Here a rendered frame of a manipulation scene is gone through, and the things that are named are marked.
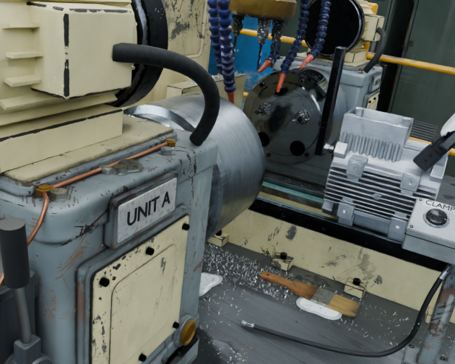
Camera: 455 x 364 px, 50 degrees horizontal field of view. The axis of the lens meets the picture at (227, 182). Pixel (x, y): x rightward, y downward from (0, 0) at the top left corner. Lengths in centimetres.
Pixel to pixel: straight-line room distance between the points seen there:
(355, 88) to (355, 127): 50
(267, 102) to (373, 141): 41
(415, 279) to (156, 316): 58
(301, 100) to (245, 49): 600
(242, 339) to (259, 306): 10
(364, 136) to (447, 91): 321
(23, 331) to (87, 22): 26
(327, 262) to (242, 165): 36
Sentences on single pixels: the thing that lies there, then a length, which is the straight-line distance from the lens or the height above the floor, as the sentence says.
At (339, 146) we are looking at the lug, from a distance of 97.
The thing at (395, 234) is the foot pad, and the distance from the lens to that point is 101.
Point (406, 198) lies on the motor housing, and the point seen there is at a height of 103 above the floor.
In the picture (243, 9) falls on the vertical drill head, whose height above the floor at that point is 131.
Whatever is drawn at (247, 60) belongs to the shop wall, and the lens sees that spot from 724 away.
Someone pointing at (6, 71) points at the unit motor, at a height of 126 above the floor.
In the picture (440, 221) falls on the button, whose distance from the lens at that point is 78.
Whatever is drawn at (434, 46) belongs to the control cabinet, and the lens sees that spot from 418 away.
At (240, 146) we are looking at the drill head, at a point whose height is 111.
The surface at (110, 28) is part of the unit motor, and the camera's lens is 47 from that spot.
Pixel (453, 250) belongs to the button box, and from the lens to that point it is 78.
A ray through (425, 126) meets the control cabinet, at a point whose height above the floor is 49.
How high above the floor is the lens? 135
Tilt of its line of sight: 22 degrees down
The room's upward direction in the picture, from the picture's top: 7 degrees clockwise
